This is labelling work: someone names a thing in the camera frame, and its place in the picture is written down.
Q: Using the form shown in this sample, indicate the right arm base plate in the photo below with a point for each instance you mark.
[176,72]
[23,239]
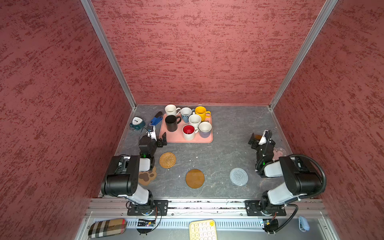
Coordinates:
[265,209]

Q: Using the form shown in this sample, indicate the woven rattan coaster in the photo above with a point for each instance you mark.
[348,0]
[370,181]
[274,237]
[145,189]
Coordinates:
[167,160]

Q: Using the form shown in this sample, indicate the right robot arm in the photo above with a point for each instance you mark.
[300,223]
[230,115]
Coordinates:
[303,176]

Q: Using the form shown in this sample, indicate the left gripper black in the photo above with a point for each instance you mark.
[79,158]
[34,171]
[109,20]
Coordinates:
[154,141]

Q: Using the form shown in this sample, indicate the white speckled blue mug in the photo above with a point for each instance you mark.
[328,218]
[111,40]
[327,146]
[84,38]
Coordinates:
[186,113]

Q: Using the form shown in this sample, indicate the white mug back left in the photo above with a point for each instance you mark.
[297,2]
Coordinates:
[172,110]

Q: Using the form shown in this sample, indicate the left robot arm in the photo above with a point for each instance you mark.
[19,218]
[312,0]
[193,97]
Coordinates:
[122,177]

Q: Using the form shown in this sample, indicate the aluminium rail frame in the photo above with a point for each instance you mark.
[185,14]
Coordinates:
[228,213]

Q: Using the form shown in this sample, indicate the black mug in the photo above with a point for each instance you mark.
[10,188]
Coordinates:
[172,122]

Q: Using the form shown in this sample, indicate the grey blue woven coaster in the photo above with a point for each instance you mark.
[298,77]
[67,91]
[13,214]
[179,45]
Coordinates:
[238,176]

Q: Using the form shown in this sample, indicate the yellow mug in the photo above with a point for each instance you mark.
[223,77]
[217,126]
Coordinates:
[202,112]

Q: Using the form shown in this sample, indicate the blue stapler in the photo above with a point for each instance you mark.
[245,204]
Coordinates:
[157,119]

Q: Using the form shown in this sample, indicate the large round wooden coaster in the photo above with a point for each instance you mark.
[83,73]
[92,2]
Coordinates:
[195,178]

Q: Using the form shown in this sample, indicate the pink flower coaster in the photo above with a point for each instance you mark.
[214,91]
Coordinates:
[279,152]

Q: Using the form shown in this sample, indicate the white mug red inside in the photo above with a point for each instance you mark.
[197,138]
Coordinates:
[189,132]

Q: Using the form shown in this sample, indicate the yellow keypad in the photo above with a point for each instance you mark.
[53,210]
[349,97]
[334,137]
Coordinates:
[203,230]

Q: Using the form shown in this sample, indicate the plaid glasses case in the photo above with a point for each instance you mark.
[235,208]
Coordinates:
[107,228]

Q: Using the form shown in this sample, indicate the brown paw print coaster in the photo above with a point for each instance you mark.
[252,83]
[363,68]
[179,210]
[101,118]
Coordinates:
[145,178]

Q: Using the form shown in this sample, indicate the white mug centre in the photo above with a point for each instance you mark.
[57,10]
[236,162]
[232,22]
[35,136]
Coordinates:
[195,120]

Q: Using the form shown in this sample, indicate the lavender mug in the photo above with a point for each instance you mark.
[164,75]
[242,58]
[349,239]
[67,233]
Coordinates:
[205,129]

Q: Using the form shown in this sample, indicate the green tape measure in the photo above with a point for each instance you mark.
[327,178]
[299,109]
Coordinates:
[137,124]

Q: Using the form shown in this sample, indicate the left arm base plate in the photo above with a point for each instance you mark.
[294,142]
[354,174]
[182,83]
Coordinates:
[152,209]

